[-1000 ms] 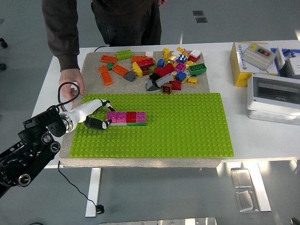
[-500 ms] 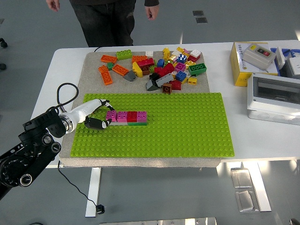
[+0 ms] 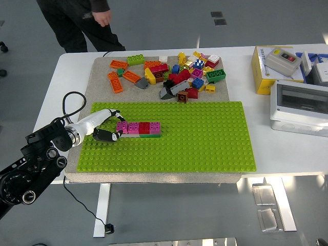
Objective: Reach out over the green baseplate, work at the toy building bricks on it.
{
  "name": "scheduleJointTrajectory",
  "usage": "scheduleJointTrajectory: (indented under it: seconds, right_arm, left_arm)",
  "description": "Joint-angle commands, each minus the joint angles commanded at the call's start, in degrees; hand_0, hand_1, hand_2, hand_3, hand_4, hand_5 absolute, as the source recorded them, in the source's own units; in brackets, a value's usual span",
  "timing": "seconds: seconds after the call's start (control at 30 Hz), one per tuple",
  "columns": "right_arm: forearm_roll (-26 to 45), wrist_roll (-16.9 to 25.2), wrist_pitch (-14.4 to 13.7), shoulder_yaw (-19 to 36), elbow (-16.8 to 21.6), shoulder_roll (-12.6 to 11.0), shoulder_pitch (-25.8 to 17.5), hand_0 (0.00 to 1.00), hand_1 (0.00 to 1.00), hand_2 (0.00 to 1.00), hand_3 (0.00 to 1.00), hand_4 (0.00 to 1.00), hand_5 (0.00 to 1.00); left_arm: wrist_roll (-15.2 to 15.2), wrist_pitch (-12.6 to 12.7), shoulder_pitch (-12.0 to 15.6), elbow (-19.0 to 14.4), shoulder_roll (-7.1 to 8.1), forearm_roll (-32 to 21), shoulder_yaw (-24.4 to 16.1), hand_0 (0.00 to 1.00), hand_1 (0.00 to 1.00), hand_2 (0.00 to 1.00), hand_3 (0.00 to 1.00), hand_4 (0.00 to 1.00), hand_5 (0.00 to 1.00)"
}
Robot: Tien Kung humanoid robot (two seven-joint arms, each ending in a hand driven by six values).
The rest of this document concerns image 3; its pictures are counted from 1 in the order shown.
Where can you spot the green studded baseplate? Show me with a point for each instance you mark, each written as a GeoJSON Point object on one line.
{"type": "Point", "coordinates": [179, 148]}

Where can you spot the lime green long brick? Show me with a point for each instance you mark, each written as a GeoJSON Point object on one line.
{"type": "Point", "coordinates": [135, 60]}

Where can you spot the white square brick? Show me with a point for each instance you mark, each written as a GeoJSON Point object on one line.
{"type": "Point", "coordinates": [213, 58]}

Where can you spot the small dark green brick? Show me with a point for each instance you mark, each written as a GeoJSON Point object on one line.
{"type": "Point", "coordinates": [120, 72]}

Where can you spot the small white brick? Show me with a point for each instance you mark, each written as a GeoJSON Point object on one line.
{"type": "Point", "coordinates": [163, 58]}

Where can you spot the yellow cardboard box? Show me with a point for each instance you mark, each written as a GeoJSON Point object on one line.
{"type": "Point", "coordinates": [258, 74]}

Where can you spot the silver metal plate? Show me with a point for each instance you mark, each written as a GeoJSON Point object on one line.
{"type": "Point", "coordinates": [174, 242]}

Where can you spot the small yellow brick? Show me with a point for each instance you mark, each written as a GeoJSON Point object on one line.
{"type": "Point", "coordinates": [210, 88]}

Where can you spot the small pink brick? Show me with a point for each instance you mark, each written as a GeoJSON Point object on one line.
{"type": "Point", "coordinates": [203, 56]}

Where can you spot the dark floor plate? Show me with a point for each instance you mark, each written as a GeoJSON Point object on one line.
{"type": "Point", "coordinates": [220, 22]}
{"type": "Point", "coordinates": [216, 14]}

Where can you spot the black brick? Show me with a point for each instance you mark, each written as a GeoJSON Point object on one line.
{"type": "Point", "coordinates": [167, 83]}

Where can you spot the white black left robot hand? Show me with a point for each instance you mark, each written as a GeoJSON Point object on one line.
{"type": "Point", "coordinates": [94, 119]}

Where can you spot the person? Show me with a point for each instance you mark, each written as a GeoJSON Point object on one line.
{"type": "Point", "coordinates": [71, 25]}

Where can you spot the grey-brown mat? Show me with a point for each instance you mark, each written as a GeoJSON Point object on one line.
{"type": "Point", "coordinates": [102, 89]}

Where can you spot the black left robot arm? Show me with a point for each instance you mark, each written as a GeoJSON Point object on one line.
{"type": "Point", "coordinates": [59, 139]}

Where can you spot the white table leg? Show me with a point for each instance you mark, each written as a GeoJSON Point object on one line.
{"type": "Point", "coordinates": [102, 210]}
{"type": "Point", "coordinates": [287, 205]}

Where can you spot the brown square brick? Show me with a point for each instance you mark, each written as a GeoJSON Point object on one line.
{"type": "Point", "coordinates": [182, 97]}
{"type": "Point", "coordinates": [159, 76]}

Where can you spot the cream white brick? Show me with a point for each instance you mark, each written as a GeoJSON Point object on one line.
{"type": "Point", "coordinates": [191, 59]}

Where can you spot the yellow curved brick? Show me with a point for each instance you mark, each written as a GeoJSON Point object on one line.
{"type": "Point", "coordinates": [150, 76]}

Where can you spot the grey long slope brick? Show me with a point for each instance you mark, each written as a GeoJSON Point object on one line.
{"type": "Point", "coordinates": [179, 87]}

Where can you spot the dark green long brick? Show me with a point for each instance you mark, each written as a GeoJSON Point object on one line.
{"type": "Point", "coordinates": [151, 135]}
{"type": "Point", "coordinates": [216, 75]}

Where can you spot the red flat brick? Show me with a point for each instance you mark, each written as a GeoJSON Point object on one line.
{"type": "Point", "coordinates": [211, 64]}

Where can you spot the clear plastic piece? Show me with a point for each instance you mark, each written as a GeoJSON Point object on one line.
{"type": "Point", "coordinates": [264, 194]}
{"type": "Point", "coordinates": [267, 219]}

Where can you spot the black chair castor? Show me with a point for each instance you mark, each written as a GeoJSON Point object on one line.
{"type": "Point", "coordinates": [3, 47]}
{"type": "Point", "coordinates": [2, 72]}

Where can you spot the dark grey slope brick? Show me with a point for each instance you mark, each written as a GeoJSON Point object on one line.
{"type": "Point", "coordinates": [166, 93]}

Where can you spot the white electrical enclosure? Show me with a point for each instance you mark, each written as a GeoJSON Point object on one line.
{"type": "Point", "coordinates": [297, 120]}

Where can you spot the small orange brick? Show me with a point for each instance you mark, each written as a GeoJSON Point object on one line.
{"type": "Point", "coordinates": [112, 75]}

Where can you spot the person's hand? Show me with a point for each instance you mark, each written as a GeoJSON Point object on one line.
{"type": "Point", "coordinates": [102, 17]}

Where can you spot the white plastic plate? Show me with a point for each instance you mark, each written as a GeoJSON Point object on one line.
{"type": "Point", "coordinates": [306, 62]}

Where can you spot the orange long brick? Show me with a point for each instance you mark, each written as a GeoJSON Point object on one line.
{"type": "Point", "coordinates": [131, 76]}
{"type": "Point", "coordinates": [116, 84]}
{"type": "Point", "coordinates": [150, 63]}
{"type": "Point", "coordinates": [118, 64]}

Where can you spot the blue packaging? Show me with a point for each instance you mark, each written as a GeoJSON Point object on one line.
{"type": "Point", "coordinates": [316, 56]}

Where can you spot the blue square brick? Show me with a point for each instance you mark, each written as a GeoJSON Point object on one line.
{"type": "Point", "coordinates": [175, 68]}
{"type": "Point", "coordinates": [197, 82]}

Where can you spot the blue white patterned brick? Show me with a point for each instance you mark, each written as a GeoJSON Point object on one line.
{"type": "Point", "coordinates": [198, 63]}

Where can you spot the pink square brick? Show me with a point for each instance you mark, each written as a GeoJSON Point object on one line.
{"type": "Point", "coordinates": [122, 126]}
{"type": "Point", "coordinates": [155, 127]}
{"type": "Point", "coordinates": [133, 127]}

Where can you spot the white wall socket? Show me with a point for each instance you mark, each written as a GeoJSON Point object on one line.
{"type": "Point", "coordinates": [322, 71]}

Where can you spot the red slope brick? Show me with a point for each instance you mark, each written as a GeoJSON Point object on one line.
{"type": "Point", "coordinates": [183, 75]}

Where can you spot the magenta square brick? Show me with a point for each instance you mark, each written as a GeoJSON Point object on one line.
{"type": "Point", "coordinates": [196, 73]}

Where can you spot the yellow tall brick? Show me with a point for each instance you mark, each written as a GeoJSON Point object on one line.
{"type": "Point", "coordinates": [182, 58]}

